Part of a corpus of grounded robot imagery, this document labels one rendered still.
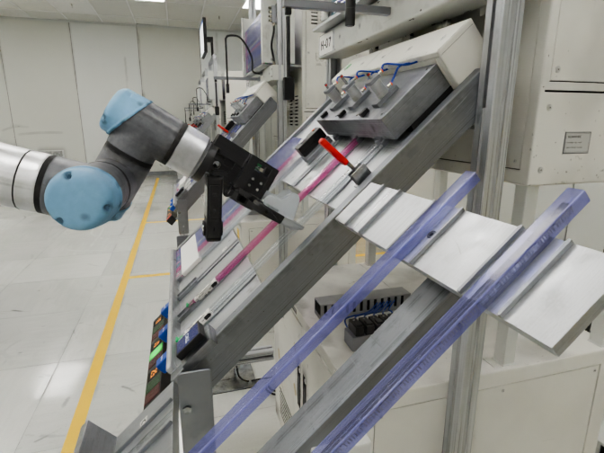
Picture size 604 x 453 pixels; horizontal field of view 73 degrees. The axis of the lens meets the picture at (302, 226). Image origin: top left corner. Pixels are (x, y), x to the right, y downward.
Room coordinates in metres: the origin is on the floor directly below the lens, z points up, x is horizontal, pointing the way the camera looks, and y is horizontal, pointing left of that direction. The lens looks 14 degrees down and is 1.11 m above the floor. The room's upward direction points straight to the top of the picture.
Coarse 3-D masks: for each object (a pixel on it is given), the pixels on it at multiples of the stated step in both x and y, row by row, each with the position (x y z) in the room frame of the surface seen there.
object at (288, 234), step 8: (368, 152) 0.76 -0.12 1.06; (376, 152) 0.76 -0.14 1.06; (360, 160) 0.76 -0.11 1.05; (368, 160) 0.76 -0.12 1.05; (344, 176) 0.75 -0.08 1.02; (336, 184) 0.74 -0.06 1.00; (328, 192) 0.74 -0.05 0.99; (320, 200) 0.73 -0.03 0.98; (312, 208) 0.73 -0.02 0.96; (320, 208) 0.73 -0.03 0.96; (304, 216) 0.73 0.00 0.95; (312, 216) 0.73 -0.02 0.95; (304, 224) 0.72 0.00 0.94; (288, 232) 0.72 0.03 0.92; (296, 232) 0.72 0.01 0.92; (280, 240) 0.71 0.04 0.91; (288, 240) 0.72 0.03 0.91; (272, 248) 0.71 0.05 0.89; (264, 256) 0.70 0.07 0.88; (256, 264) 0.70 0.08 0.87; (248, 272) 0.69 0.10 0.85; (240, 280) 0.69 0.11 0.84; (232, 288) 0.69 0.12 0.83; (224, 296) 0.68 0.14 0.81; (216, 304) 0.68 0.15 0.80
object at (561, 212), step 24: (576, 192) 0.28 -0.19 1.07; (552, 216) 0.28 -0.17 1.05; (528, 240) 0.27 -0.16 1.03; (504, 264) 0.27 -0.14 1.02; (480, 288) 0.27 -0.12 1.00; (504, 288) 0.26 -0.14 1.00; (456, 312) 0.26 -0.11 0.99; (480, 312) 0.26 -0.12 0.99; (432, 336) 0.26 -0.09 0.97; (456, 336) 0.25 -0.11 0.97; (408, 360) 0.25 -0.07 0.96; (432, 360) 0.25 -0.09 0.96; (384, 384) 0.25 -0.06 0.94; (408, 384) 0.24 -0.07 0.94; (360, 408) 0.24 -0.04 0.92; (384, 408) 0.24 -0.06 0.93; (336, 432) 0.24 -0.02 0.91; (360, 432) 0.23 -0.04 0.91
